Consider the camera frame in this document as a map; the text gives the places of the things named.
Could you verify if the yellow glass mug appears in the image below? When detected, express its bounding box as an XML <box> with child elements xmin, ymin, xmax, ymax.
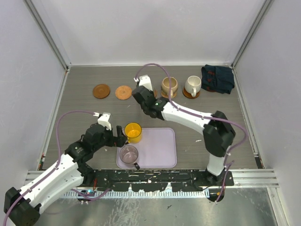
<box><xmin>124</xmin><ymin>122</ymin><xmax>142</xmax><ymax>144</ymax></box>

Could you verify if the wooden coaster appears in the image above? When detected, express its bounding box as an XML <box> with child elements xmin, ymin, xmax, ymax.
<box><xmin>92</xmin><ymin>84</ymin><xmax>111</xmax><ymax>99</ymax></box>
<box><xmin>182</xmin><ymin>87</ymin><xmax>200</xmax><ymax>99</ymax></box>
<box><xmin>153</xmin><ymin>90</ymin><xmax>158</xmax><ymax>97</ymax></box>

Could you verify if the woven rattan coaster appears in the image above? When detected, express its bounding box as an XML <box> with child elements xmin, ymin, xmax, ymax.
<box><xmin>115</xmin><ymin>85</ymin><xmax>132</xmax><ymax>100</ymax></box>
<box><xmin>161</xmin><ymin>91</ymin><xmax>177</xmax><ymax>99</ymax></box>

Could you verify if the beige ceramic mug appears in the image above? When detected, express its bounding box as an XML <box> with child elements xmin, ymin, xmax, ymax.
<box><xmin>161</xmin><ymin>77</ymin><xmax>178</xmax><ymax>95</ymax></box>

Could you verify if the white ceramic mug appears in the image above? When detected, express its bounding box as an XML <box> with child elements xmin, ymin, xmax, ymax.
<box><xmin>185</xmin><ymin>76</ymin><xmax>201</xmax><ymax>97</ymax></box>

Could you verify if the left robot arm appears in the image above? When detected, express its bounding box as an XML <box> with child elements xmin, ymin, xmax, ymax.
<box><xmin>3</xmin><ymin>123</ymin><xmax>127</xmax><ymax>226</ymax></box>

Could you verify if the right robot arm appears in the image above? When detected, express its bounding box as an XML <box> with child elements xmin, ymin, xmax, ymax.
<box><xmin>132</xmin><ymin>86</ymin><xmax>236</xmax><ymax>186</ymax></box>

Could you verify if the clear purple glass mug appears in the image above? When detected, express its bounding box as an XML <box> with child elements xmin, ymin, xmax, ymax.
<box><xmin>119</xmin><ymin>145</ymin><xmax>140</xmax><ymax>170</ymax></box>

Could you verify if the lavender plastic tray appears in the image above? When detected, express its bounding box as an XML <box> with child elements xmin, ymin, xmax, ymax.
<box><xmin>128</xmin><ymin>128</ymin><xmax>177</xmax><ymax>169</ymax></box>

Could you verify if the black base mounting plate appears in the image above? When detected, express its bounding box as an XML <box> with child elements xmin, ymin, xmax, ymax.
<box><xmin>75</xmin><ymin>169</ymin><xmax>234</xmax><ymax>192</ymax></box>

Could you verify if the dark blue folded cloth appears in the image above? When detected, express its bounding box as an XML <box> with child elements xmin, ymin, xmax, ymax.
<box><xmin>201</xmin><ymin>65</ymin><xmax>235</xmax><ymax>94</ymax></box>

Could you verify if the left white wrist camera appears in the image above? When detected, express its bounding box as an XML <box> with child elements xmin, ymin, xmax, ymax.
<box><xmin>93</xmin><ymin>112</ymin><xmax>112</xmax><ymax>130</ymax></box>

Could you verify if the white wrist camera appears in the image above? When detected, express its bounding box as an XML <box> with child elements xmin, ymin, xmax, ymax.
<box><xmin>93</xmin><ymin>112</ymin><xmax>112</xmax><ymax>130</ymax></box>
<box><xmin>134</xmin><ymin>75</ymin><xmax>153</xmax><ymax>91</ymax></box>

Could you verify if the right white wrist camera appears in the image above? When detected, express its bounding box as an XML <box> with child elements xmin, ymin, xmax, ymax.
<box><xmin>134</xmin><ymin>75</ymin><xmax>153</xmax><ymax>91</ymax></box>

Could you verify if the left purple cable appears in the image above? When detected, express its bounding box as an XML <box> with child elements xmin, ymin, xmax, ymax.
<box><xmin>3</xmin><ymin>110</ymin><xmax>111</xmax><ymax>226</ymax></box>

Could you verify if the slotted white cable duct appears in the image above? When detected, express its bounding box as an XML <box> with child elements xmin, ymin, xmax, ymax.
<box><xmin>63</xmin><ymin>187</ymin><xmax>210</xmax><ymax>198</ymax></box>

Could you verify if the left aluminium frame post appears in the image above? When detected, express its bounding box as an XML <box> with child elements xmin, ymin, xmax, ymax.
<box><xmin>24</xmin><ymin>0</ymin><xmax>70</xmax><ymax>71</ymax></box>

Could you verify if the aluminium frame post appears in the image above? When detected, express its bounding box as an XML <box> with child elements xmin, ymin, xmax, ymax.
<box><xmin>231</xmin><ymin>0</ymin><xmax>274</xmax><ymax>68</ymax></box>
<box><xmin>24</xmin><ymin>0</ymin><xmax>70</xmax><ymax>71</ymax></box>

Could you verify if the front aluminium rail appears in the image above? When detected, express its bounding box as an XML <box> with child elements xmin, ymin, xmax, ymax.
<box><xmin>22</xmin><ymin>168</ymin><xmax>279</xmax><ymax>189</ymax></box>

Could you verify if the right aluminium frame post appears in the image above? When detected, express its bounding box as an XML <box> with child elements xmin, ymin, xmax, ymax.
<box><xmin>231</xmin><ymin>0</ymin><xmax>274</xmax><ymax>68</ymax></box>

